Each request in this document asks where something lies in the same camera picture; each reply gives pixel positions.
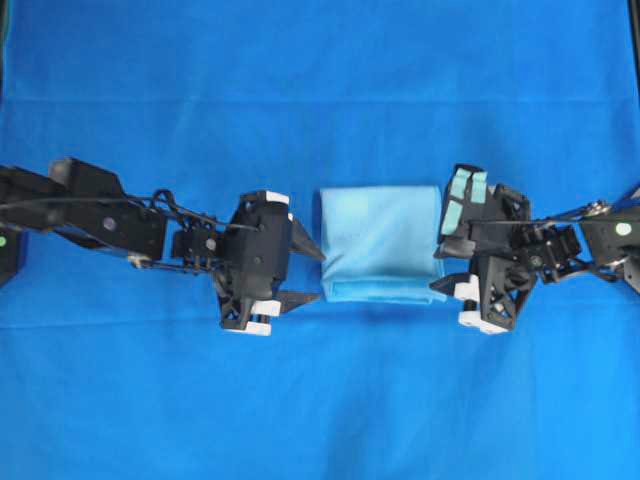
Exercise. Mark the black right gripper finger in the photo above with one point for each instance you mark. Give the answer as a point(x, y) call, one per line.
point(462, 286)
point(454, 247)

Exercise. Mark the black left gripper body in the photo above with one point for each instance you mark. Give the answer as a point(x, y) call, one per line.
point(255, 256)

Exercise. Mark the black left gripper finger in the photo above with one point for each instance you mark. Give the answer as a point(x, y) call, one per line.
point(302, 243)
point(290, 300)

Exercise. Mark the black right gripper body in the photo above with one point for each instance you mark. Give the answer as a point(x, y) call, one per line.
point(491, 216)

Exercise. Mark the light blue towel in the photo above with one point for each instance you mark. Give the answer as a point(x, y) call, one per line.
point(379, 244)

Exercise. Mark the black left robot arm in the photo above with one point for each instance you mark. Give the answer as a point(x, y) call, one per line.
point(87, 206)

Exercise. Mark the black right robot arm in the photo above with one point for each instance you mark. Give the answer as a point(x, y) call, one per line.
point(598, 238)

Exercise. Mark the dark blue table cloth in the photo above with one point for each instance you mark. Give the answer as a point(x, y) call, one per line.
point(109, 372)

